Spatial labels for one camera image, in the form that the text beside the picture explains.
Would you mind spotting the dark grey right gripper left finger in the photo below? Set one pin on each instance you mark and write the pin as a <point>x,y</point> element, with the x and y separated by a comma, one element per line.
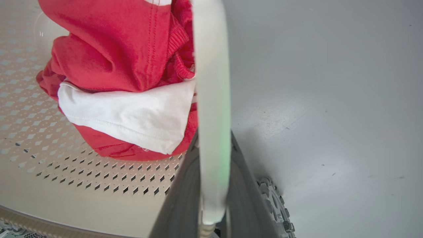
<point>183,205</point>

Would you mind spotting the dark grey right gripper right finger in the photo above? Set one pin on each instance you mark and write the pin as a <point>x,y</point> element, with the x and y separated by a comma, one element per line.
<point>246,205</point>

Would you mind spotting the white perforated plastic laundry basket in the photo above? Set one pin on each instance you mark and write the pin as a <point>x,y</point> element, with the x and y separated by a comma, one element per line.
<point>49,158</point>

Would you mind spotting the grey robot base wheel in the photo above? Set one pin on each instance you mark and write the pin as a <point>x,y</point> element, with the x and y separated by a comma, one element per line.
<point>277,208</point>

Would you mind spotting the white cloth garment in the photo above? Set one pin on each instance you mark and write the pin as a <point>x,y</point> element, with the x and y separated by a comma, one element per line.
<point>138,115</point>

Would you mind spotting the red knit garment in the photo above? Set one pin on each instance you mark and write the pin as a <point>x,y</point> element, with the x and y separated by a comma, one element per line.
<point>115,43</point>

